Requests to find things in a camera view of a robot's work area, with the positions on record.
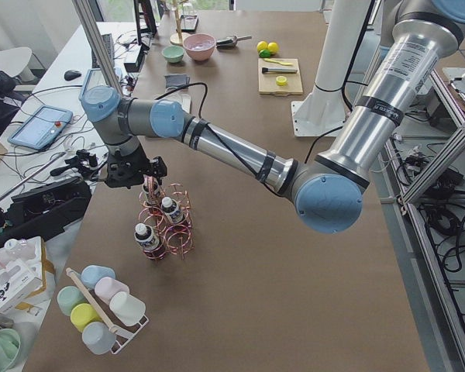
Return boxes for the blue teach pendant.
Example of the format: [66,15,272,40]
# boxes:
[78,68,108,101]
[8,105,73,150]

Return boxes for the black computer mouse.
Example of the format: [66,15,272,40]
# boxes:
[64,70,82,81]

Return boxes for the yellow plastic knife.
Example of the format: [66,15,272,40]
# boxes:
[263,58,294,66]

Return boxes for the pink bowl of ice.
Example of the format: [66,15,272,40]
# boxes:
[183,33,216,61]

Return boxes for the half lemon slice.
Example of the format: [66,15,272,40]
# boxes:
[275,76,288,86]

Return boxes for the grey folded cloth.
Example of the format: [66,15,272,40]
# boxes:
[165,74,190,88]

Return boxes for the wooden cup tree stand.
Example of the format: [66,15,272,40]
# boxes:
[166,0,191,46]

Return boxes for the whole yellow lemon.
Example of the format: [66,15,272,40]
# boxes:
[257,40,268,53]

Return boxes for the copper wire bottle basket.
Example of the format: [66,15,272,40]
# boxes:
[138,184,195,258]

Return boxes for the yellow plastic cup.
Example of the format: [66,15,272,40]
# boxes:
[70,303,101,332]

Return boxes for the steel ice scoop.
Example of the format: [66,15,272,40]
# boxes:
[216,35,253,49]

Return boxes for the bamboo cutting board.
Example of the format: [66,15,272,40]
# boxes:
[258,58,303,95]

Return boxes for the green empty bowl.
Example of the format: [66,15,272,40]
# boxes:
[161,45,185,64]

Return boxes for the black equipment case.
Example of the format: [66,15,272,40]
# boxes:
[0,177,91,248]

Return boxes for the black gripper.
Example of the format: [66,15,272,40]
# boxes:
[105,148,167,194]

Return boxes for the tea bottle white cap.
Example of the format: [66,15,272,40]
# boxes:
[142,176,161,206]

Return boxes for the white plastic cup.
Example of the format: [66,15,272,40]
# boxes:
[109,291,146,326]

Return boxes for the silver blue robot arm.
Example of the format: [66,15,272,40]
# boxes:
[80,1,465,233]

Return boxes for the green plastic cup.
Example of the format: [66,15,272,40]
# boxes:
[57,286,87,316]

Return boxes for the light blue plastic cup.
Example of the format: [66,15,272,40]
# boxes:
[82,322,116,355]

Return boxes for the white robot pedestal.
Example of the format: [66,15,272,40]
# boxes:
[291,0,374,137]

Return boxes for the steel muddler black tip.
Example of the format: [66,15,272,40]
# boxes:
[261,67,298,74]

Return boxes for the pink plastic cup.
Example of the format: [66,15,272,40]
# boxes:
[95,277,129,305]

